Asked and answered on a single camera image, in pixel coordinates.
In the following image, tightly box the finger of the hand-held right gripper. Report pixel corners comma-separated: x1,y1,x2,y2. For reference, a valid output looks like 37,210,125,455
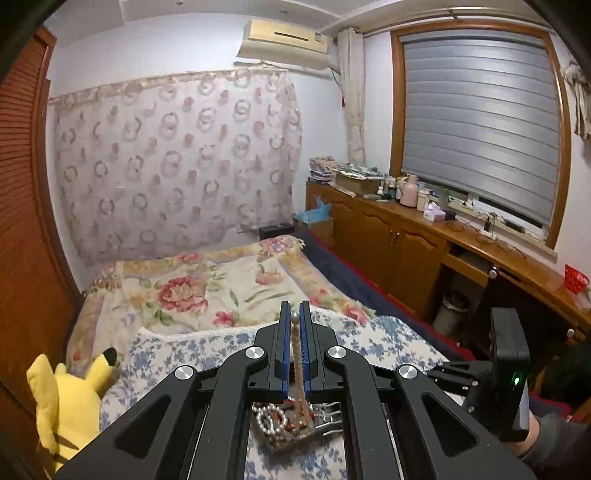
425,360,492,394

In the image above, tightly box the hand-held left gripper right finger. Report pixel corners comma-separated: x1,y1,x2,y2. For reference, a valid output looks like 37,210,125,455
298,300,539,480

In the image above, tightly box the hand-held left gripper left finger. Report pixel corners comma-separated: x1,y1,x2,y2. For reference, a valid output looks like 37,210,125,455
54,301,296,480

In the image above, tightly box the person's right forearm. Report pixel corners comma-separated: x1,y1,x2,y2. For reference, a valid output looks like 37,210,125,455
519,411,591,480

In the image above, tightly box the white trash bin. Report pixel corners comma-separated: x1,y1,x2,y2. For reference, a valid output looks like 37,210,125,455
434,291,472,335

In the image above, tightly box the red basket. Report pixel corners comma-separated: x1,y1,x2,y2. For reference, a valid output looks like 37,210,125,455
564,264,588,292

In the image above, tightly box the blue floral blanket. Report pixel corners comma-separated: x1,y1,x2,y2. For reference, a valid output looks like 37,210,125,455
99,307,467,480

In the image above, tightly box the pink floral quilt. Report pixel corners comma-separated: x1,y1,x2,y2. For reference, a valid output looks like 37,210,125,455
67,234,377,370

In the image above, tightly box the small black case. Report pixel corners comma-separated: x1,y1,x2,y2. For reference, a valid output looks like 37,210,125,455
259,223,295,241

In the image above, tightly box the wooden cabinet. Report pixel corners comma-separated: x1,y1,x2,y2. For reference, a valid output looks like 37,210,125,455
305,180,591,342

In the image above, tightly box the blue plastic bag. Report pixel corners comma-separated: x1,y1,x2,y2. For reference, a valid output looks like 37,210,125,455
294,196,333,224

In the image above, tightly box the cardboard box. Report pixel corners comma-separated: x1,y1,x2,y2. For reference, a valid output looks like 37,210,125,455
333,168,384,197

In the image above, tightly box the stack of papers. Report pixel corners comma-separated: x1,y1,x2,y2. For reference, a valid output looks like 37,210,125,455
309,157,340,182

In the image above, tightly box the pink thermos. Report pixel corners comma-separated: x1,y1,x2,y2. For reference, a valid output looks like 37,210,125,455
399,174,419,207

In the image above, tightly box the patterned sheer curtain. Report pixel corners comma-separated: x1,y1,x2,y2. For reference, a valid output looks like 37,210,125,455
48,67,303,268

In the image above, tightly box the yellow plush toy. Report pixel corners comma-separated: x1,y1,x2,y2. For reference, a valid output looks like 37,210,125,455
26,347,118,474

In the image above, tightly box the grey window blind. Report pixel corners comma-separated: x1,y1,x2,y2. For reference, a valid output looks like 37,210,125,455
401,33,565,227

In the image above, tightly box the white tied curtain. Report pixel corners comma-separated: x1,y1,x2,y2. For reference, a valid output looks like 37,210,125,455
337,28,368,164
561,60,591,139

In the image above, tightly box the wooden louvered door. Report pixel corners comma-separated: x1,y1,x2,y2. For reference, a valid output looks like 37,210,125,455
0,25,86,480

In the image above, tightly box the white air conditioner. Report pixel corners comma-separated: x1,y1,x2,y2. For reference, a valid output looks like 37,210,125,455
236,18,340,72

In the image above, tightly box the silver bead bracelet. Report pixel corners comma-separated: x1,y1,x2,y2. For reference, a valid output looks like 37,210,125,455
255,404,287,438

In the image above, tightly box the wooden window frame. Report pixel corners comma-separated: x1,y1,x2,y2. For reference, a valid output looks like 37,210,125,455
389,18,573,252

